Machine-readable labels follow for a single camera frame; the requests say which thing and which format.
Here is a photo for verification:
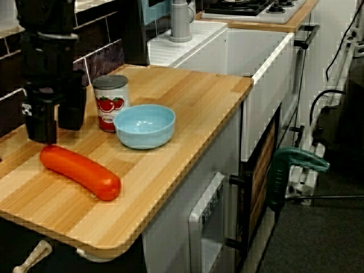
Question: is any toy stove top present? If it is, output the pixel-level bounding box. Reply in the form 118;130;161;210
200;0;308;25

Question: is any white toy sink unit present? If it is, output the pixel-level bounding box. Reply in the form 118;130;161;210
146;19;295;162

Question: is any black looped cable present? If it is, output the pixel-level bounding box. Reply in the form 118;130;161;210
309;89;346;127

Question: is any grey toy dishwasher door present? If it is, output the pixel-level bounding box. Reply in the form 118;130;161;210
187;171;227;273

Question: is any light blue plastic bowl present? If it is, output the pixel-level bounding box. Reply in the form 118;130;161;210
113;104;176;151

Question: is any white hook handle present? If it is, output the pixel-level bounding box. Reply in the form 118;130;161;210
12;239;53;273

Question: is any dark olive bag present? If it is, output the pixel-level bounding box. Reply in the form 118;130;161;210
318;56;364;177

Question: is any short black cabinet handle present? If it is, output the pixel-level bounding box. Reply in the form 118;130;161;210
289;125;305;149

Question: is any black oven door handle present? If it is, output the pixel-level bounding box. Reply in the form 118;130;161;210
224;174;253;251

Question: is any white metal frame stand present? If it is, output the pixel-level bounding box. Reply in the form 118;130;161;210
284;23;364;206

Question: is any long black cabinet handle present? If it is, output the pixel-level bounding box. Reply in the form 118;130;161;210
293;24;320;50

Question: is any wood look oven door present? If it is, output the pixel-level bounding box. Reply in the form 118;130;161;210
239;103;283;254

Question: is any tomato soup can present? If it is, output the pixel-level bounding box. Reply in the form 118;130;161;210
92;74;130;134

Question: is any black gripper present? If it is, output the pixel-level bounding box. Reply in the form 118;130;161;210
19;32;88;144

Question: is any red toy sausage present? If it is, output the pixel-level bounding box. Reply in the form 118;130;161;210
39;144;122;202

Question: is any white bracket under counter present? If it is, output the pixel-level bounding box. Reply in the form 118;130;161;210
76;246;121;263

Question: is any dark tiled backsplash panel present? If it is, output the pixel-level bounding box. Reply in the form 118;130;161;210
0;11;126;138

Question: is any white counter cabinet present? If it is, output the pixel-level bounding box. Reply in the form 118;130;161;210
142;107;243;273

